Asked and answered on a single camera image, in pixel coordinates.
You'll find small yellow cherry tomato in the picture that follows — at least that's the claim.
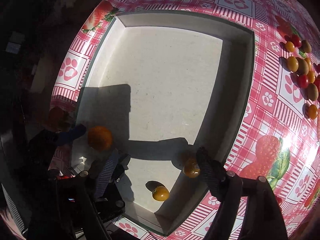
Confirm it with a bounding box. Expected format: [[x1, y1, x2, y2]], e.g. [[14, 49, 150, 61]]
[[285, 41, 295, 53]]

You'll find red cherry tomato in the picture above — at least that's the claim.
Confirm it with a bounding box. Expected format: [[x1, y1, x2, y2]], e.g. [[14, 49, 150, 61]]
[[297, 74, 309, 89], [291, 34, 302, 48]]

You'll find dark yellow cherry tomato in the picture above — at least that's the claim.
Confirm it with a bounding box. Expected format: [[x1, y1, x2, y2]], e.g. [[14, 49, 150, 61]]
[[183, 158, 200, 178]]

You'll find white rectangular tray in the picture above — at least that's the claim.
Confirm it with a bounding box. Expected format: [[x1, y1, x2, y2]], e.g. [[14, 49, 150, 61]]
[[76, 10, 255, 236]]

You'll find brown kiwi berry middle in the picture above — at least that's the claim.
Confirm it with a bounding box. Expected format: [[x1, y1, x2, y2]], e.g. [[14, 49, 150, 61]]
[[296, 57, 309, 75]]

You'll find orange mandarin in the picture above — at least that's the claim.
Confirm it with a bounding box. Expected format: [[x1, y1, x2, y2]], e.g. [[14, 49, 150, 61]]
[[87, 126, 113, 152]]

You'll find red cherry tomato upper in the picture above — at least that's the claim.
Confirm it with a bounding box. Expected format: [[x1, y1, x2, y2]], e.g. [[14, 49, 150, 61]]
[[291, 34, 302, 48]]

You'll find yellow tomato in tray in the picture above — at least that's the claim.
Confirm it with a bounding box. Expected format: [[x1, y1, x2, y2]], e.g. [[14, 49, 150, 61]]
[[152, 186, 170, 202]]

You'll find brown kiwi berry top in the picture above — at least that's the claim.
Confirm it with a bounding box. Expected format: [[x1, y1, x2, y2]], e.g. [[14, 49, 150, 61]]
[[300, 40, 312, 53]]

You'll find orange cherry tomato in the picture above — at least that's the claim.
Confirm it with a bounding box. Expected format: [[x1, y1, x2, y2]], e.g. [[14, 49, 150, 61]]
[[307, 70, 316, 83], [304, 57, 312, 71]]

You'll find orange cherry tomato upper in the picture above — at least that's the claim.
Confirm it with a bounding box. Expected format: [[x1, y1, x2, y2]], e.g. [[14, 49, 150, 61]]
[[304, 57, 312, 71]]

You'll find pink checkered tablecloth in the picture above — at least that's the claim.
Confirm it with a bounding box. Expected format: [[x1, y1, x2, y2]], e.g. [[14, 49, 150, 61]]
[[50, 0, 319, 239]]

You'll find brown kiwi berry large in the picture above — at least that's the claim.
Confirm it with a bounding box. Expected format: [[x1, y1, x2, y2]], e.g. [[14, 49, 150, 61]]
[[307, 83, 319, 101]]

